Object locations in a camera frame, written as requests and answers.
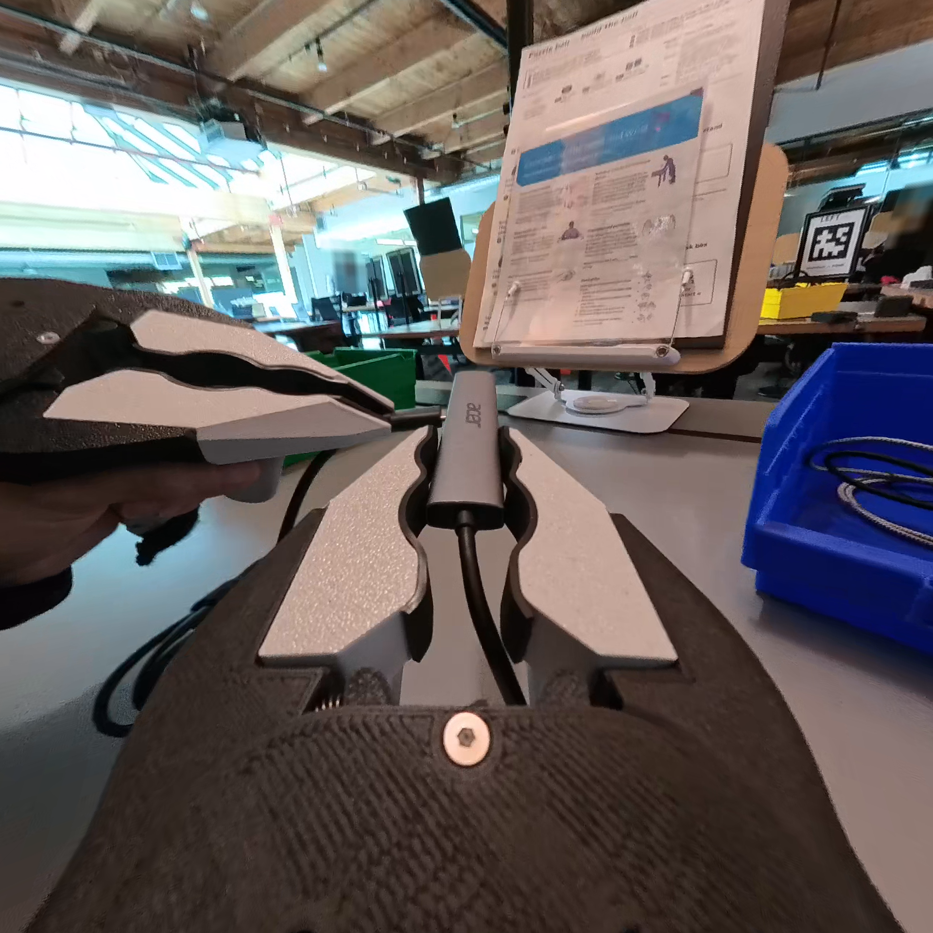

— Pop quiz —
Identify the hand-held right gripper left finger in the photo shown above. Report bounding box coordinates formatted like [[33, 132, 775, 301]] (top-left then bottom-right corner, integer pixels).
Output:
[[257, 425, 438, 707]]

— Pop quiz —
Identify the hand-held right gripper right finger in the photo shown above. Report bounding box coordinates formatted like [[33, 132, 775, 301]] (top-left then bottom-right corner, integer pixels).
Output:
[[501, 426, 680, 707]]

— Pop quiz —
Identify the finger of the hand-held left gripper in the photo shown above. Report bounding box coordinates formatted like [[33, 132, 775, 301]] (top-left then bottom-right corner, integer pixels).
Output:
[[130, 309, 395, 415], [42, 368, 393, 504]]

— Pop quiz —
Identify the black hub cable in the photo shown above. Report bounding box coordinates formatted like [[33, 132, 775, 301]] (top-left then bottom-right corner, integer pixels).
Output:
[[455, 510, 527, 707]]

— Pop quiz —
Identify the grey USB hub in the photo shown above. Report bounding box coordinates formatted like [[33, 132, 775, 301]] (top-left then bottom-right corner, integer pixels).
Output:
[[425, 370, 507, 532]]

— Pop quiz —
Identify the black USB cable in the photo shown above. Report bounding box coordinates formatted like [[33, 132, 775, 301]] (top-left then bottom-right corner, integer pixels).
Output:
[[91, 407, 444, 739]]

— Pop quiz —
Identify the wooden background desk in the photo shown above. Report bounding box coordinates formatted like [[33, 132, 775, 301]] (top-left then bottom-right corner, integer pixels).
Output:
[[758, 313, 933, 344]]

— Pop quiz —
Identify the person's left hand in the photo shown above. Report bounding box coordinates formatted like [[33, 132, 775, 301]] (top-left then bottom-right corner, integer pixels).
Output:
[[0, 461, 265, 586]]

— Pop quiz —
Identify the green plastic bin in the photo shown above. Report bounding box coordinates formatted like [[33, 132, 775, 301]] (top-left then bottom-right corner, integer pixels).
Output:
[[283, 347, 418, 469]]

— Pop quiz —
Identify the ceiling projector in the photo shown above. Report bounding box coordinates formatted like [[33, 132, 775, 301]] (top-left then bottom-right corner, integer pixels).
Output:
[[198, 117, 258, 157]]

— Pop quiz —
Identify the small wooden document stand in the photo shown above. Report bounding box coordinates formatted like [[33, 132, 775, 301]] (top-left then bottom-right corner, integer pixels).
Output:
[[419, 250, 472, 301]]

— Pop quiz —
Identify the blue plastic bin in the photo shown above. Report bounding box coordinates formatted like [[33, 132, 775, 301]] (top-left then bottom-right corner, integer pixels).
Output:
[[741, 341, 933, 655]]

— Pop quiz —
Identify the black monitor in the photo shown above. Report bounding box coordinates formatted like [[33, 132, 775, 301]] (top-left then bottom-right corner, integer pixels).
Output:
[[403, 197, 464, 258]]

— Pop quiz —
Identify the yellow plastic bin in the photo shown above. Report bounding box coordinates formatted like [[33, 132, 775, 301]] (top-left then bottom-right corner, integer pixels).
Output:
[[760, 283, 848, 320]]

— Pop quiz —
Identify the blue header leaflet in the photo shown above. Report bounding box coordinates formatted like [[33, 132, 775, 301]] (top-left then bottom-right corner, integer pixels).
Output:
[[503, 87, 708, 344]]

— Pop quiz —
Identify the black pole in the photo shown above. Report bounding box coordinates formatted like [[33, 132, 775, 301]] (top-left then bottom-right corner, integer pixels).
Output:
[[505, 0, 535, 81]]

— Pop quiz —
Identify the black and white tag sign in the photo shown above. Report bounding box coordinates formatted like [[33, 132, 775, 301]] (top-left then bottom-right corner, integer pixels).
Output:
[[798, 206, 872, 281]]

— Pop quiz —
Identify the white instruction sheet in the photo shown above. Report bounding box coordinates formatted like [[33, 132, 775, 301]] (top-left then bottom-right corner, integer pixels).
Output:
[[474, 0, 770, 349]]

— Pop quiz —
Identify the grey braided cable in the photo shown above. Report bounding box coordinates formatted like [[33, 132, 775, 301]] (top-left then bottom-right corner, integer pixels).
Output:
[[805, 436, 933, 549]]

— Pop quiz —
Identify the thin black cable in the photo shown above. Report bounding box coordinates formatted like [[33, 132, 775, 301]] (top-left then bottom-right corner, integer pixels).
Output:
[[820, 450, 933, 511]]

